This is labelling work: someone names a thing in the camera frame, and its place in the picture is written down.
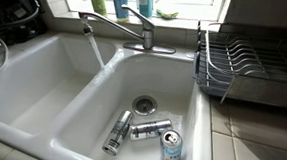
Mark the chrome tap spout and base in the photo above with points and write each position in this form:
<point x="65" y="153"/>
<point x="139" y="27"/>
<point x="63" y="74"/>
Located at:
<point x="146" y="39"/>

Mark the green soap bottle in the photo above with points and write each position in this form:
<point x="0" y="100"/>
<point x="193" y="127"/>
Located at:
<point x="98" y="4"/>

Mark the white double basin sink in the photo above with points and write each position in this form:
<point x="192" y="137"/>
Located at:
<point x="86" y="120"/>

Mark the blue label soap bottle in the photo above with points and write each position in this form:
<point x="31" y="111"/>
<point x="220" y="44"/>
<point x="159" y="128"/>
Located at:
<point x="121" y="8"/>

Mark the window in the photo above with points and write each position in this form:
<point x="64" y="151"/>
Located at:
<point x="192" y="2"/>

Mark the black appliance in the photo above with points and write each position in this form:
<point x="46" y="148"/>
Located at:
<point x="9" y="18"/>

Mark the green cloth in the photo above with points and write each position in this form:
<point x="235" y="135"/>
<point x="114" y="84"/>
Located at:
<point x="167" y="14"/>

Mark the blue drink can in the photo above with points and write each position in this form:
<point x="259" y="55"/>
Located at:
<point x="171" y="151"/>

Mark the teal soap bottle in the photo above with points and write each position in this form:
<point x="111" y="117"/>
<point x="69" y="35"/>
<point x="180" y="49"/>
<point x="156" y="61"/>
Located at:
<point x="145" y="3"/>

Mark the metal sink drain strainer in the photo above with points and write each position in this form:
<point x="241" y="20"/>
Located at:
<point x="144" y="105"/>

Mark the tall silver drink can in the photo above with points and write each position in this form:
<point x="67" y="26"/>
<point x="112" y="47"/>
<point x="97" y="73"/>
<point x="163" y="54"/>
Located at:
<point x="117" y="133"/>
<point x="150" y="129"/>

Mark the chrome sink faucet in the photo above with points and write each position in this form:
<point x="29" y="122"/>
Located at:
<point x="139" y="16"/>

